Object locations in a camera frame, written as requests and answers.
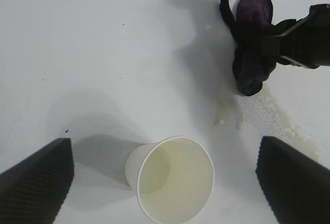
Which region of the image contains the white paper cup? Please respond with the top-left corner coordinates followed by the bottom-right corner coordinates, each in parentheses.
top-left (125, 135), bottom-right (215, 224)

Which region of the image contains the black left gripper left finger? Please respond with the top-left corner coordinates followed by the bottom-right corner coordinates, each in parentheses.
top-left (0, 137), bottom-right (75, 224)

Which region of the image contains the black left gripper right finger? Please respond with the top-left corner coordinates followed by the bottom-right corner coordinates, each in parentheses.
top-left (255, 135), bottom-right (330, 224)

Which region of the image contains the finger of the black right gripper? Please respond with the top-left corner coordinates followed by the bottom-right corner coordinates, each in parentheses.
top-left (274, 4), bottom-right (330, 70)

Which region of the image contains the brown liquid puddle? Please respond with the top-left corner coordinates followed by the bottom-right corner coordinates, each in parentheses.
top-left (213, 92), bottom-right (323, 158)

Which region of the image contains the dark grey purple cloth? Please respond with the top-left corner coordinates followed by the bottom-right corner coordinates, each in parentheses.
top-left (219, 0), bottom-right (297, 97)

